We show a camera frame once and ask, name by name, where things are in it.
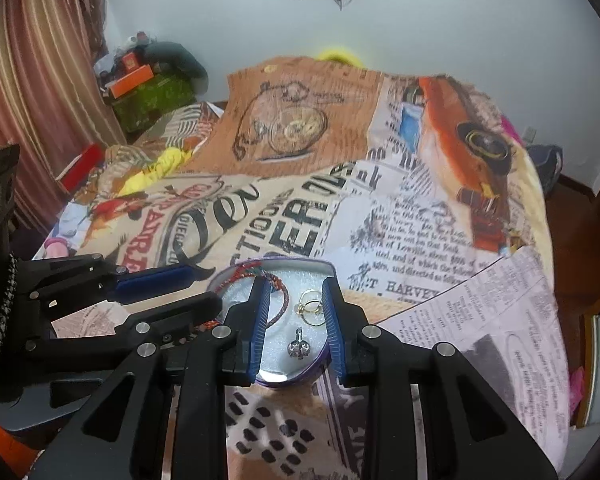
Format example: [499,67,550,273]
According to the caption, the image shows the red braided bracelet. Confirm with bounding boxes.
[213,263,287,328]

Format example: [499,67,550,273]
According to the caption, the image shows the silver pendant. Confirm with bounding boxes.
[287,328,311,360]

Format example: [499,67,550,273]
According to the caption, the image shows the gold hoop earrings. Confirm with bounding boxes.
[294,289,325,327]

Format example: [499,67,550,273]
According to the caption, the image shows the red box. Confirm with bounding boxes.
[56,144,105,193]

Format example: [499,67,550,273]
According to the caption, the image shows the yellow blanket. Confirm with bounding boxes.
[117,146,193,197]

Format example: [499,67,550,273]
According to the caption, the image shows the green patterned cloth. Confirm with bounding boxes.
[112,74,195,133]

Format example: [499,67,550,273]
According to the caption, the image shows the orange box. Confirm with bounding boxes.
[108,65,154,99]

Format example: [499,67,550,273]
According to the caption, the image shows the striped red curtain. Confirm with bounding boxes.
[0,0,125,233]

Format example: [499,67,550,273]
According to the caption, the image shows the dark grey stuffed bag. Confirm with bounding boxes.
[144,41,209,94]

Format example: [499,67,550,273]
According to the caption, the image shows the newspaper print bed cover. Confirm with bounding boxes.
[40,58,569,479]

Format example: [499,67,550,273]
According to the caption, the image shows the dark bag on floor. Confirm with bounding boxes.
[527,144,564,196]

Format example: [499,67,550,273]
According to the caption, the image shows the yellow round object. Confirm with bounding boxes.
[316,48,365,68]

